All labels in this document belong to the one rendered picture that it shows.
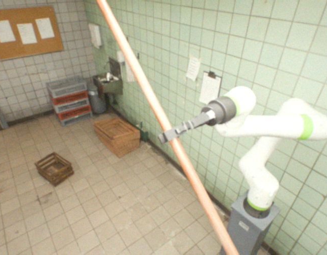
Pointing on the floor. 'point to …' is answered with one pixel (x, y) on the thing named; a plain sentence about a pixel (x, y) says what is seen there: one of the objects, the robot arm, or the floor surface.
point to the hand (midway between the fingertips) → (171, 134)
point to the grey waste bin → (96, 103)
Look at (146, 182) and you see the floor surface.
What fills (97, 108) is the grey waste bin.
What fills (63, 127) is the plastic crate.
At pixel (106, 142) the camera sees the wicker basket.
